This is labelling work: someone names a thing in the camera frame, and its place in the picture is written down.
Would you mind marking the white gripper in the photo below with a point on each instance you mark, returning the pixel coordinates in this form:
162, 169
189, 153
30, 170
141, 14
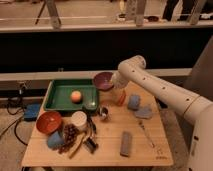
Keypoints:
115, 81

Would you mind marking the wooden-handled utensil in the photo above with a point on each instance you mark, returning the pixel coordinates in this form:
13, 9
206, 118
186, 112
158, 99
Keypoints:
76, 145

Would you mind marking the blue sponge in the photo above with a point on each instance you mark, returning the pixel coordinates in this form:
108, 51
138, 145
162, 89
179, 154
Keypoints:
134, 102

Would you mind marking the blue box on floor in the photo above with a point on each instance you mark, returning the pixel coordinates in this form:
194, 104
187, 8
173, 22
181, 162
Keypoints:
31, 112

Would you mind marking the bunch of dark grapes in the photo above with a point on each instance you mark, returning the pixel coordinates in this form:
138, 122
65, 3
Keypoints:
70, 136

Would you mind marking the blue cup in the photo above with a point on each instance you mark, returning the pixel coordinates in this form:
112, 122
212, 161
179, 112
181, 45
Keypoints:
55, 140

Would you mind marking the grey rectangular block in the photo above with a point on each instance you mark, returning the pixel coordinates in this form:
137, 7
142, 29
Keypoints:
126, 143

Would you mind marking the red-orange bowl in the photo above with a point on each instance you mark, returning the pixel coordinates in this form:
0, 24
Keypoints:
49, 122

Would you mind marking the small metal cup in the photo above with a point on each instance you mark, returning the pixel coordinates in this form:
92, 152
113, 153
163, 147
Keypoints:
103, 112

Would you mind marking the orange peach fruit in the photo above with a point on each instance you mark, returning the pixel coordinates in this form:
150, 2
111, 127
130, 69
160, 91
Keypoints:
76, 96

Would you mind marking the purple bowl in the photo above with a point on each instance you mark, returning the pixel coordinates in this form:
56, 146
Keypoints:
102, 81

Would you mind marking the grey-blue folded cloth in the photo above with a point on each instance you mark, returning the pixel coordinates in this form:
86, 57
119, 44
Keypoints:
144, 112

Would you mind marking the green plastic tray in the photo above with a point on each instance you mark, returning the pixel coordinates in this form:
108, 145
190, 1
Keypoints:
69, 95

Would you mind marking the black clip tool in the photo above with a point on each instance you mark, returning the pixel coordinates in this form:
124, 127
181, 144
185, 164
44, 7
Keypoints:
90, 142

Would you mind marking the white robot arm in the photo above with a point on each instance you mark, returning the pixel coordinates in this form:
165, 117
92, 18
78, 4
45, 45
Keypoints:
193, 107

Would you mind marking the metal fork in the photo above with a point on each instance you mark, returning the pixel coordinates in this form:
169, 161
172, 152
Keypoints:
151, 143

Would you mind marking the white cup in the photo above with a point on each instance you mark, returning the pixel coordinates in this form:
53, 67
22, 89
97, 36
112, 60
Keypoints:
79, 119

